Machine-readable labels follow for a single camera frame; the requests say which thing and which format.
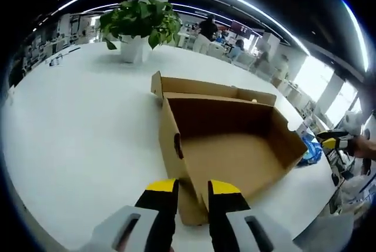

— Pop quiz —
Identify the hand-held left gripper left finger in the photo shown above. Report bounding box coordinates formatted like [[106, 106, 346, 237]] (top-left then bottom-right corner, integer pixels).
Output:
[[88, 177, 179, 252]]

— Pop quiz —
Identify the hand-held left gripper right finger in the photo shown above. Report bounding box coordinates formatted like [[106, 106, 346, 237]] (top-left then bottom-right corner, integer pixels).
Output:
[[207, 179, 294, 252]]

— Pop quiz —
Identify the blue wet wipes soft pack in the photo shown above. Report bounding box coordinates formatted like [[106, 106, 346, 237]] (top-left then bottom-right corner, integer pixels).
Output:
[[297, 140, 324, 167]]

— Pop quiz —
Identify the white medicine box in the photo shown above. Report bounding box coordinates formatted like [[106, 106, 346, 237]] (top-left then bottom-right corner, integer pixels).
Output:
[[296, 123, 310, 142]]

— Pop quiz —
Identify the brown cardboard shoe box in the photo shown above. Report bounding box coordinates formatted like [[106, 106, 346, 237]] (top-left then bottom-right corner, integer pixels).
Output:
[[151, 70, 317, 226]]

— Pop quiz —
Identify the person's right hand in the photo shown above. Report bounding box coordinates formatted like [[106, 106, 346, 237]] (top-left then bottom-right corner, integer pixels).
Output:
[[351, 135, 376, 158]]

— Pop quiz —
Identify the wide ceiling light strip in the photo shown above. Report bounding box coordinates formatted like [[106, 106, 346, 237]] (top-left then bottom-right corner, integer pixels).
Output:
[[338, 0, 370, 72]]

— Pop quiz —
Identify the thin black white stick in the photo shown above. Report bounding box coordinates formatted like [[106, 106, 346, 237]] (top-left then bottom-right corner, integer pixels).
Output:
[[48, 46, 82, 68]]

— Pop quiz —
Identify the green potted plant white pot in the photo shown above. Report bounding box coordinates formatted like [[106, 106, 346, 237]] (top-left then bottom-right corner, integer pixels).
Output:
[[99, 0, 183, 64]]

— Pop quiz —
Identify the dark red wall screen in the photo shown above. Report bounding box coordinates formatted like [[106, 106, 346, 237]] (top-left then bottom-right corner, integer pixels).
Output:
[[230, 20, 251, 34]]

